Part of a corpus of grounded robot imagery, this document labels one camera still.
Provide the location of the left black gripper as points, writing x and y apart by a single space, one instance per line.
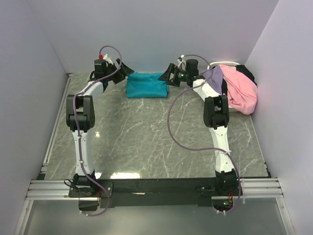
125 71

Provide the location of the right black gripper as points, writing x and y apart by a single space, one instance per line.
173 70

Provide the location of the teal t shirt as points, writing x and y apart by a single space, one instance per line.
146 85

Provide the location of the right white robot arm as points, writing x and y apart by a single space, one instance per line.
215 115

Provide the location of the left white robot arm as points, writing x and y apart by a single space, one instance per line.
80 114

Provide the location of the purple t shirt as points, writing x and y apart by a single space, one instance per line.
214 78

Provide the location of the white laundry basket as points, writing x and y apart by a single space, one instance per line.
220 64

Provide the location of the black t shirt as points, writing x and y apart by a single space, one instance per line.
239 79

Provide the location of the pink t shirt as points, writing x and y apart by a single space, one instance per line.
243 103

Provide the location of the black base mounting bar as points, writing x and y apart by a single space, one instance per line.
112 193

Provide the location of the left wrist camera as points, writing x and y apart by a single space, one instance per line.
103 65

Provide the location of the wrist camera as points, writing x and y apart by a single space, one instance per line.
189 66
103 65

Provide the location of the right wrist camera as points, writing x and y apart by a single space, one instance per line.
189 66

